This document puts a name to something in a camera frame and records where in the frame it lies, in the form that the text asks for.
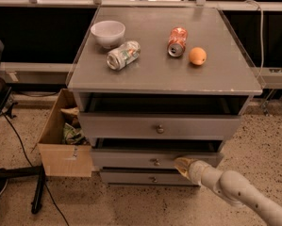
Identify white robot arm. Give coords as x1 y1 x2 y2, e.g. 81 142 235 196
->
174 157 282 226

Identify white ceramic bowl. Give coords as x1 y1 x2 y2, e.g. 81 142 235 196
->
91 21 125 49

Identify black floor stand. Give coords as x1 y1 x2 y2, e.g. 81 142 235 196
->
0 32 47 216

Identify grey drawer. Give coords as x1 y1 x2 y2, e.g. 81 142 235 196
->
91 138 224 170
100 168 192 186
78 93 241 140

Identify crushed green white can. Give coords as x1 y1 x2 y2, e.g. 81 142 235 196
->
107 40 141 71

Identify orange fruit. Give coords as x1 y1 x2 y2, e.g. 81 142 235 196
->
189 47 207 66

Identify brown snack bag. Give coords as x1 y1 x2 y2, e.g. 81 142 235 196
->
60 107 79 127

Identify grey drawer cabinet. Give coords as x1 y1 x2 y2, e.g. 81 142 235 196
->
66 6 263 186

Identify cardboard box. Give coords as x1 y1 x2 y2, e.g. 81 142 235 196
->
37 89 92 177

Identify grey top drawer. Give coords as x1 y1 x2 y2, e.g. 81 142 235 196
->
78 93 241 140

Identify grey bottom drawer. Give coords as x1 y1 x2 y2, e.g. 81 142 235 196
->
100 168 192 186

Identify orange soda can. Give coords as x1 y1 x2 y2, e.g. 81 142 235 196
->
167 27 188 57

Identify white cable at right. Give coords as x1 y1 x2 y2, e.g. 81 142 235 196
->
243 0 265 80

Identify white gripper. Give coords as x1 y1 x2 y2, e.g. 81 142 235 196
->
174 157 223 189

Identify green snack bag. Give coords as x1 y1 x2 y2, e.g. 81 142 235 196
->
62 123 86 145

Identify black cable on floor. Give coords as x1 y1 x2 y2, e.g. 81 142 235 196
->
0 99 71 226

